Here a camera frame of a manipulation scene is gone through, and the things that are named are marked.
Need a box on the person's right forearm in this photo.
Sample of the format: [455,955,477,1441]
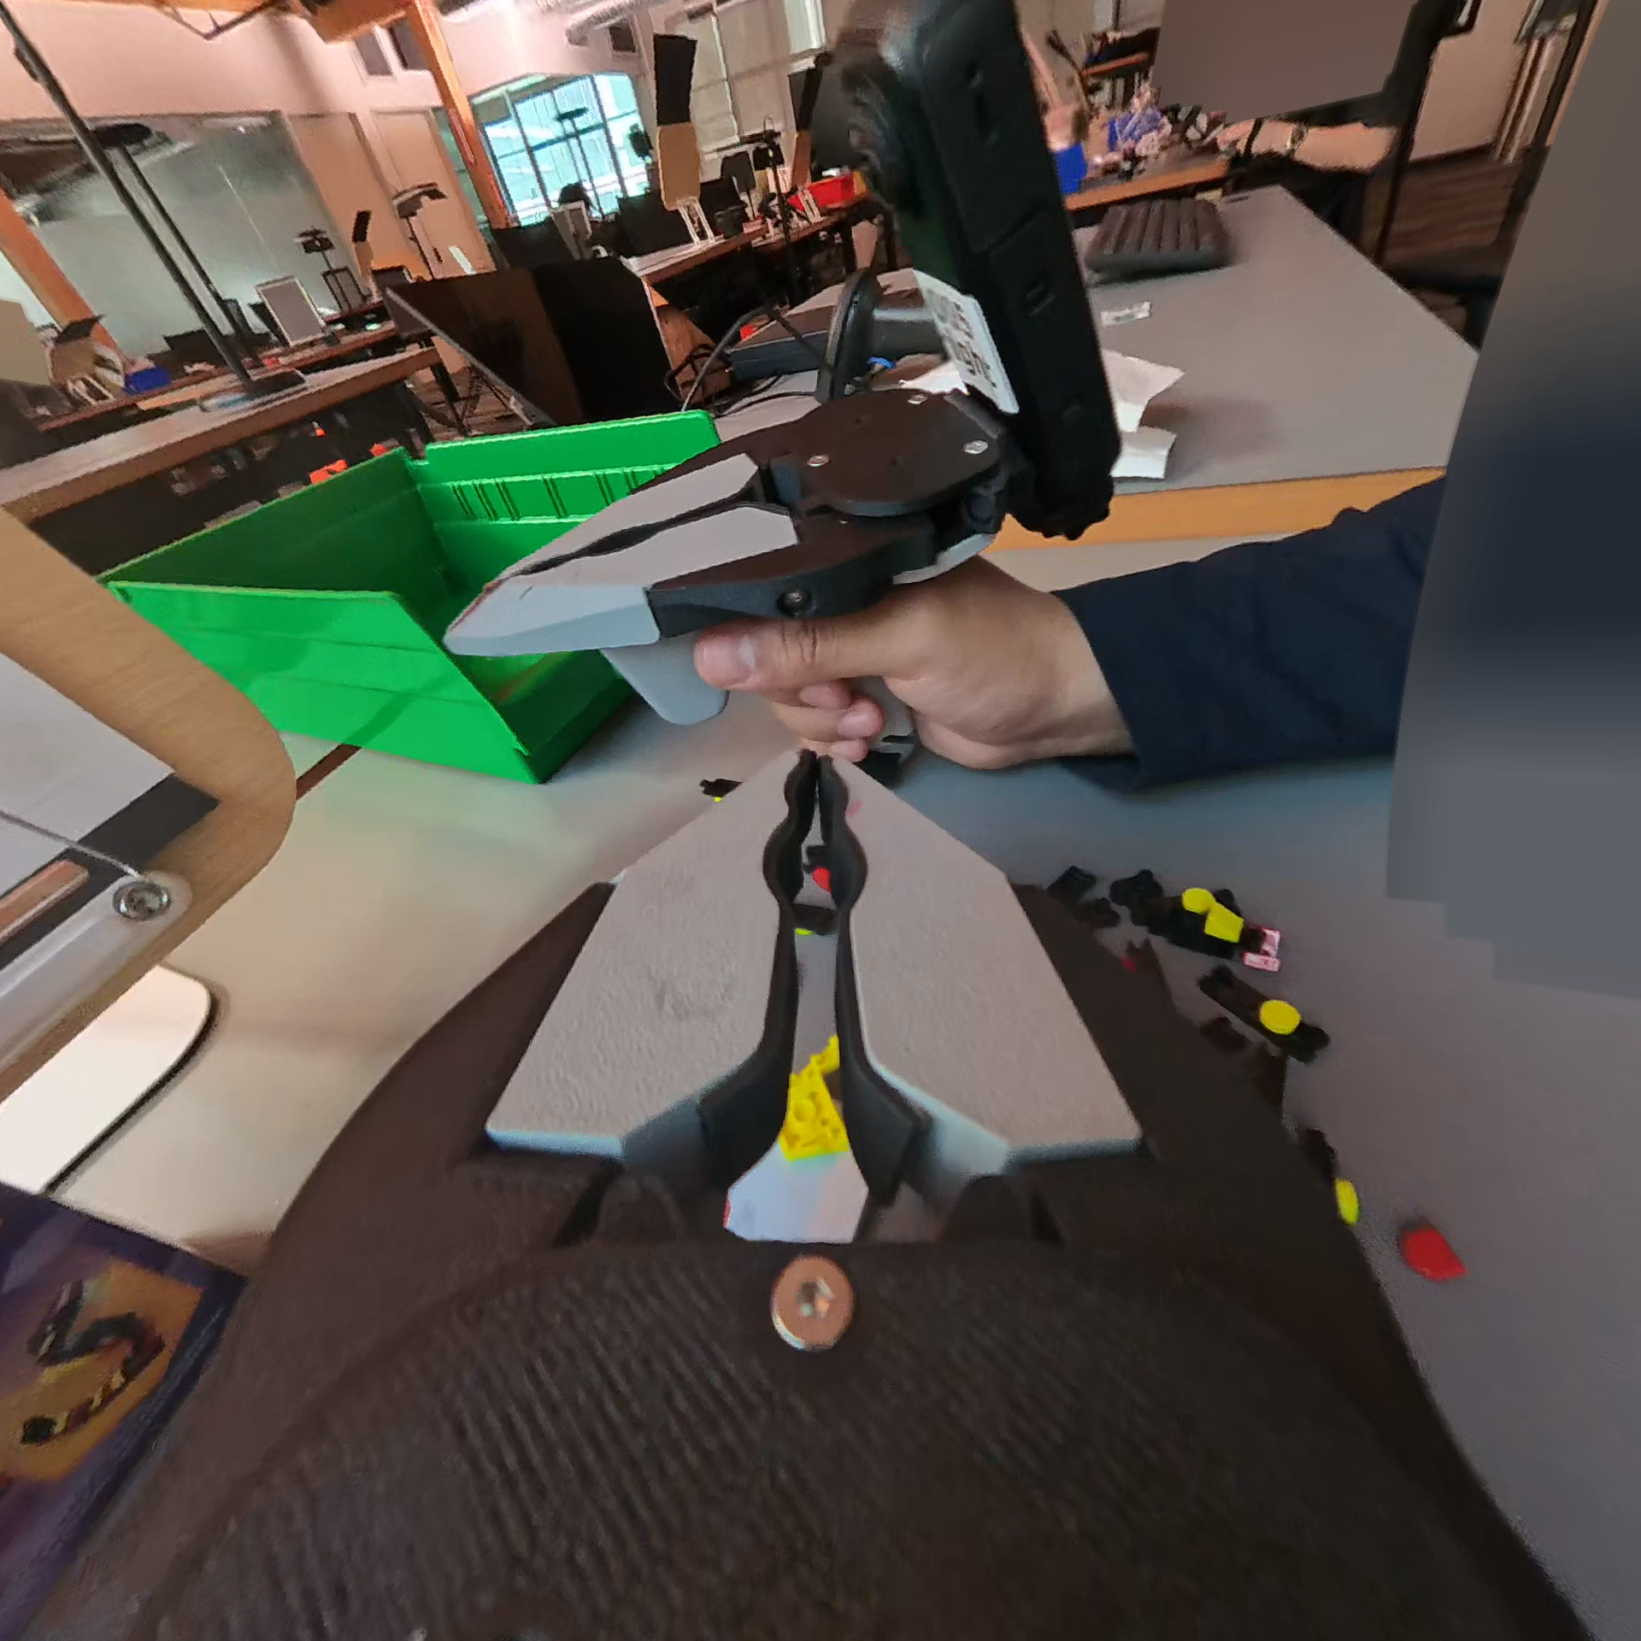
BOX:
[1057,474,1450,791]

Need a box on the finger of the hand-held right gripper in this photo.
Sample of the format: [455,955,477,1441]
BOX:
[547,424,772,578]
[444,500,797,658]

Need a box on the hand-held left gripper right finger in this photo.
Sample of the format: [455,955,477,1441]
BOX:
[821,758,1145,1207]

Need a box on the black keyboard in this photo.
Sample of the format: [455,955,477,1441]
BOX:
[1086,197,1235,283]

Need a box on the black barcode scanner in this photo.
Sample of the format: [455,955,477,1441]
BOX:
[731,269,955,418]

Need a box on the purple lego set box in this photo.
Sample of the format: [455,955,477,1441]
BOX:
[0,1186,246,1604]

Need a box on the green plastic bin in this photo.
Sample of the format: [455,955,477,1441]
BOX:
[104,410,725,783]

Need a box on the person's right hand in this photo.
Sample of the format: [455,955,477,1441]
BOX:
[694,560,1135,771]

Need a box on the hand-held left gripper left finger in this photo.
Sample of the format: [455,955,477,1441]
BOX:
[489,758,817,1193]

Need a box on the pile of lego pieces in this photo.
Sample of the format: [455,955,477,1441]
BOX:
[778,867,1469,1283]

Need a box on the crumpled white paper bag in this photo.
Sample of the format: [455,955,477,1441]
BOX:
[899,347,1186,484]

